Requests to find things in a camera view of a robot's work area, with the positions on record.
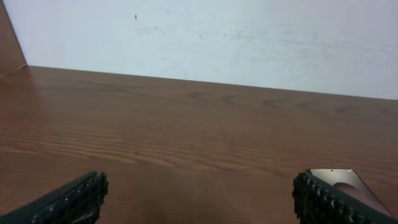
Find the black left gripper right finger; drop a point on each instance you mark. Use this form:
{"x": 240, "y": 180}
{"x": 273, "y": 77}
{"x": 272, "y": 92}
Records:
{"x": 318, "y": 202}

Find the brown cardboard panel at left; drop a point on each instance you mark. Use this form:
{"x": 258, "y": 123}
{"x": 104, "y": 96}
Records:
{"x": 11, "y": 54}

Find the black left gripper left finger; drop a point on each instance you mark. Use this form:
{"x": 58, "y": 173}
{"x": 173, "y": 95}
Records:
{"x": 77, "y": 202}

